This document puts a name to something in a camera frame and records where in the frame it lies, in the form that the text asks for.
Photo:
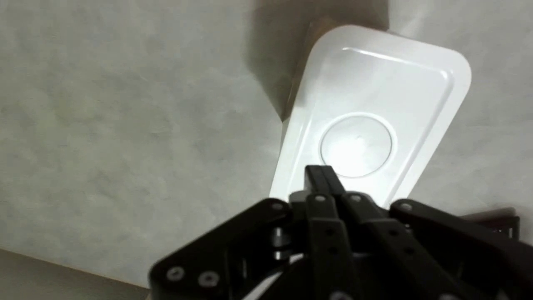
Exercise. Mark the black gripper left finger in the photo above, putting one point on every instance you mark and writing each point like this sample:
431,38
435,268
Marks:
326,251

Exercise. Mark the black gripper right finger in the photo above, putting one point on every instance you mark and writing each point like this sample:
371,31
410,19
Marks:
421,251

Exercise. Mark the white rectangular container lid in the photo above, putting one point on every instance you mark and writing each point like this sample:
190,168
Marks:
376,84

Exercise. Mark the clear plastic storage container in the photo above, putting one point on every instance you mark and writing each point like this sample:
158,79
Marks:
303,61

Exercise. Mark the black remote control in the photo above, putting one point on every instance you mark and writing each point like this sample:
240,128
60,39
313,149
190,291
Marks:
500,226

